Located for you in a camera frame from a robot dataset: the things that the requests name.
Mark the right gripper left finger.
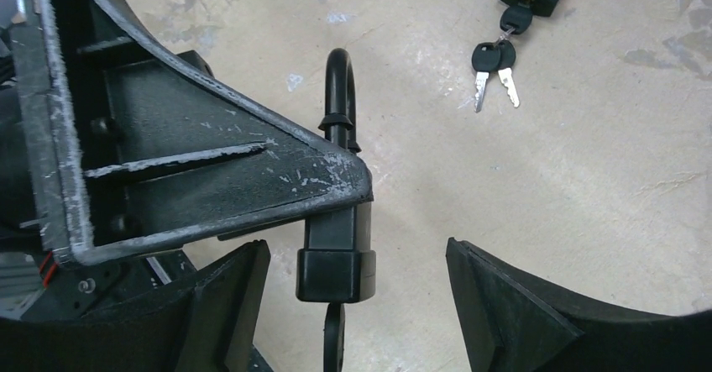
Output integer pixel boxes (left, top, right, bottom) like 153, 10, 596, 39
139, 239, 272, 372

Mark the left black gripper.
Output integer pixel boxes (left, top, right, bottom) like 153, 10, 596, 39
1, 0, 73, 267

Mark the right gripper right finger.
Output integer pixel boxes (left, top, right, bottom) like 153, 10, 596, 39
446, 238, 684, 371

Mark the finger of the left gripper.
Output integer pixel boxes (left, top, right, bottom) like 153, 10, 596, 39
63, 0, 373, 266

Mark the single black key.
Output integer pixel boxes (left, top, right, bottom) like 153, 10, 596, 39
323, 303, 345, 372

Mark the black key bunch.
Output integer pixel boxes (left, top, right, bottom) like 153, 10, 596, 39
471, 3, 533, 113

